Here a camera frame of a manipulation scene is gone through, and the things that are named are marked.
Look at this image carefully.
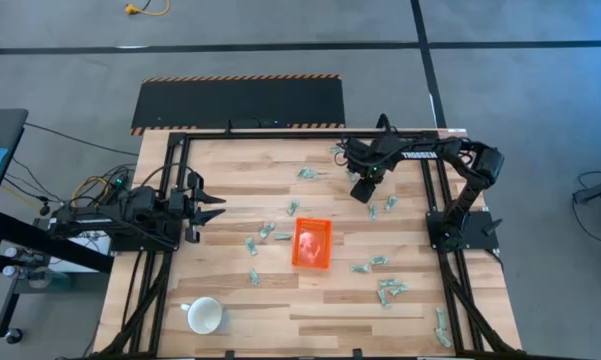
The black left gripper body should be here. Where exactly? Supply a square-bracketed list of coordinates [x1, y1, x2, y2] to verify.
[167, 188, 197, 226]

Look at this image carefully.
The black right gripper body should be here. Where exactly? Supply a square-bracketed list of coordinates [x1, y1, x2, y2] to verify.
[340, 133, 402, 179]

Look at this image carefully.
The orange plastic slotted basket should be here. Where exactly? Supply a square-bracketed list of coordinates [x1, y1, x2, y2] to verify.
[291, 216, 333, 271]

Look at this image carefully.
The black power strip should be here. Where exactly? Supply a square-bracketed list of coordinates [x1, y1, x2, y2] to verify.
[98, 172, 131, 211]

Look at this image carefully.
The white printed paper sheet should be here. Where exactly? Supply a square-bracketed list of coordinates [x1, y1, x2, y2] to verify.
[49, 231, 114, 274]

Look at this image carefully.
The white ceramic mug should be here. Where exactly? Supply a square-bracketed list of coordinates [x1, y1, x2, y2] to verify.
[180, 296, 225, 336]

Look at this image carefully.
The black hazard-striped floor mat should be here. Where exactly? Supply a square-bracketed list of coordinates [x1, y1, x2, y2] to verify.
[130, 73, 347, 137]

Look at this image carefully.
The clear plastic bottle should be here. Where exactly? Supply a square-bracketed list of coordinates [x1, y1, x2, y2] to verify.
[3, 246, 49, 265]
[1, 264, 75, 291]

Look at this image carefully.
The black side desk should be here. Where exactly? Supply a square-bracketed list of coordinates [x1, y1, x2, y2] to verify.
[0, 108, 115, 339]

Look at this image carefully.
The black floor stand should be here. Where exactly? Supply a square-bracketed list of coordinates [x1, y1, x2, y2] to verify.
[571, 171, 601, 236]

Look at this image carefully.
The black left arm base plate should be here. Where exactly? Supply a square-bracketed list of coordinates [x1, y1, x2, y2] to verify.
[108, 219, 184, 254]

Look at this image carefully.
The yellow coiled cable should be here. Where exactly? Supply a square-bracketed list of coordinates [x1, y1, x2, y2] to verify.
[71, 175, 112, 209]

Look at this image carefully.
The thin black floor cable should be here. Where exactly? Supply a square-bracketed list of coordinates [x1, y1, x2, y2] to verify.
[23, 121, 140, 157]

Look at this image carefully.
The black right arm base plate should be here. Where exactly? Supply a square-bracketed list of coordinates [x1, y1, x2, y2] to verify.
[426, 209, 500, 252]

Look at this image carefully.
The yellow extension cable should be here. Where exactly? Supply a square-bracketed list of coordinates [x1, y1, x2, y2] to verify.
[124, 0, 172, 17]

